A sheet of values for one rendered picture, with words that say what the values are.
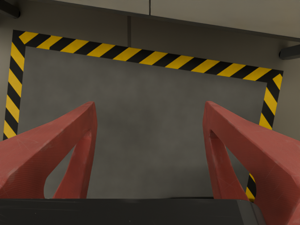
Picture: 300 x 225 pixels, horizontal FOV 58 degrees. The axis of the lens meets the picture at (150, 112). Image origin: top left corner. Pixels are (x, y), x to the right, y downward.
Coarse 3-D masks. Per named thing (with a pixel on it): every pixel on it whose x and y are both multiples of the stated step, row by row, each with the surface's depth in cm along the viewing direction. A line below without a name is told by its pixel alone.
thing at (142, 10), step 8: (64, 0) 72; (72, 0) 71; (80, 0) 70; (88, 0) 69; (96, 0) 68; (104, 0) 67; (112, 0) 66; (120, 0) 65; (128, 0) 64; (136, 0) 63; (144, 0) 62; (112, 8) 73; (120, 8) 72; (128, 8) 71; (136, 8) 70; (144, 8) 68
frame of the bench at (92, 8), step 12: (0, 0) 98; (36, 0) 77; (48, 0) 75; (0, 12) 105; (12, 12) 107; (120, 12) 76; (132, 12) 74; (192, 24) 77; (204, 24) 75; (264, 36) 78; (276, 36) 76; (288, 48) 107
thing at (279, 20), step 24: (168, 0) 59; (192, 0) 57; (216, 0) 54; (240, 0) 52; (264, 0) 50; (288, 0) 49; (216, 24) 73; (240, 24) 70; (264, 24) 66; (288, 24) 63
